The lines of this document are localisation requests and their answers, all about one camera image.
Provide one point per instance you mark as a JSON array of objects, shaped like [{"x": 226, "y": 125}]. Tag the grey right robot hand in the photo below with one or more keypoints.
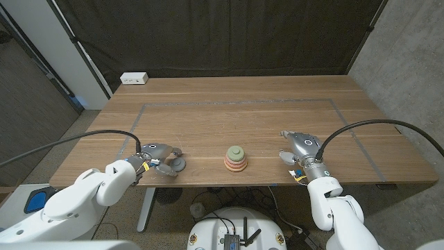
[{"x": 307, "y": 146}]

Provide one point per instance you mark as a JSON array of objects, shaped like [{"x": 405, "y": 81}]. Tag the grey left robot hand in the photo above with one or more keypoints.
[{"x": 156, "y": 151}]

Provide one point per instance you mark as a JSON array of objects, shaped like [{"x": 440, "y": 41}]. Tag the grey toy disc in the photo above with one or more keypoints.
[{"x": 179, "y": 164}]

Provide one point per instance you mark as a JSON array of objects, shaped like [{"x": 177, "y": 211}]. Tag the green toy disc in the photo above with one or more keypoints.
[{"x": 236, "y": 153}]

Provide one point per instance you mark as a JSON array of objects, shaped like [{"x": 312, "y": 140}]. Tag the pink toy disc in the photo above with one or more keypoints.
[{"x": 236, "y": 163}]

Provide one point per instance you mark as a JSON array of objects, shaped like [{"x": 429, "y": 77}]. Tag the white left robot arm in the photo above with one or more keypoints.
[{"x": 76, "y": 205}]

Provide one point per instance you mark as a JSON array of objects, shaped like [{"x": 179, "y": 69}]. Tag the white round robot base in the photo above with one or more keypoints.
[{"x": 208, "y": 229}]

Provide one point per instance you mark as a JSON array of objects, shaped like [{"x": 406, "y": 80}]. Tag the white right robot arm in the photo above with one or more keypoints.
[{"x": 340, "y": 215}]

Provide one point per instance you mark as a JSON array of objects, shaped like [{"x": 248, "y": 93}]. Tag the large orange toy disc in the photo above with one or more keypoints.
[{"x": 236, "y": 170}]

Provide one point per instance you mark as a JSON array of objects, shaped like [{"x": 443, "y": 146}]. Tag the black round floor fan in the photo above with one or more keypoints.
[{"x": 169, "y": 195}]

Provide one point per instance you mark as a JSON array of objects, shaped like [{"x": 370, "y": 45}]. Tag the grey round floor object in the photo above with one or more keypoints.
[{"x": 197, "y": 210}]

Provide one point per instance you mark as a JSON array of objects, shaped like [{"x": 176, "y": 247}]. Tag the white power strip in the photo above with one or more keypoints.
[{"x": 134, "y": 78}]

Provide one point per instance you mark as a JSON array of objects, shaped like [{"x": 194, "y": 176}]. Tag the black box on floor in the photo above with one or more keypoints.
[{"x": 301, "y": 242}]

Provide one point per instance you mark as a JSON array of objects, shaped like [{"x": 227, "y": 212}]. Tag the grey radio module with antennas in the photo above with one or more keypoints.
[{"x": 231, "y": 240}]

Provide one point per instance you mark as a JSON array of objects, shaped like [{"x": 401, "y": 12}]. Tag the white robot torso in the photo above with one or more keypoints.
[{"x": 69, "y": 246}]

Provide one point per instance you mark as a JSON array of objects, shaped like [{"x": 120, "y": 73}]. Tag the blue foot pedal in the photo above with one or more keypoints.
[{"x": 36, "y": 200}]

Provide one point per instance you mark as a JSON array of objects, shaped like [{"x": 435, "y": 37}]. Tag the black backdrop stand pole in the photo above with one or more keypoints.
[
  {"x": 370, "y": 28},
  {"x": 73, "y": 39}
]

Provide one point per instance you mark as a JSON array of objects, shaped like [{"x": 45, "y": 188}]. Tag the white floor platform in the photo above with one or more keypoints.
[{"x": 14, "y": 201}]

